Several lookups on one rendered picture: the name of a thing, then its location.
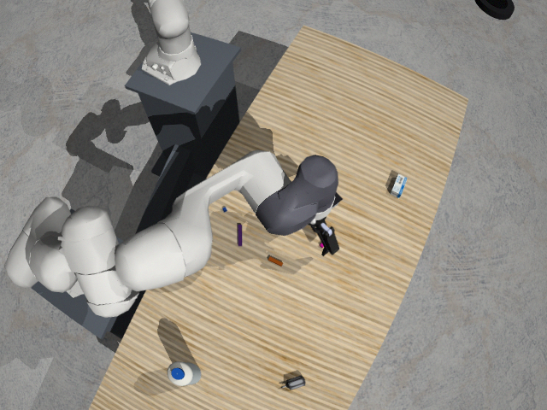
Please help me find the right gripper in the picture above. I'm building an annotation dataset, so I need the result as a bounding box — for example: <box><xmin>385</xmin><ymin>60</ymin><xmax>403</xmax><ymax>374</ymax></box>
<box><xmin>309</xmin><ymin>217</ymin><xmax>339</xmax><ymax>256</ymax></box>

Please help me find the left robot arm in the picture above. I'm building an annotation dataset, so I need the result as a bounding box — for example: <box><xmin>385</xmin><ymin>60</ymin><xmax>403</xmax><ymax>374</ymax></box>
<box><xmin>142</xmin><ymin>0</ymin><xmax>201</xmax><ymax>85</ymax></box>

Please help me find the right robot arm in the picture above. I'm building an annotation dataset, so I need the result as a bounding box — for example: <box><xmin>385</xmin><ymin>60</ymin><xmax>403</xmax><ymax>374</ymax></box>
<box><xmin>4</xmin><ymin>149</ymin><xmax>343</xmax><ymax>318</ymax></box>

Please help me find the orange rod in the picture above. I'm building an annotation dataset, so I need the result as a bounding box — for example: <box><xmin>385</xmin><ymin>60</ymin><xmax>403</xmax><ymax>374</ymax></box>
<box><xmin>268</xmin><ymin>257</ymin><xmax>283</xmax><ymax>266</ymax></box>

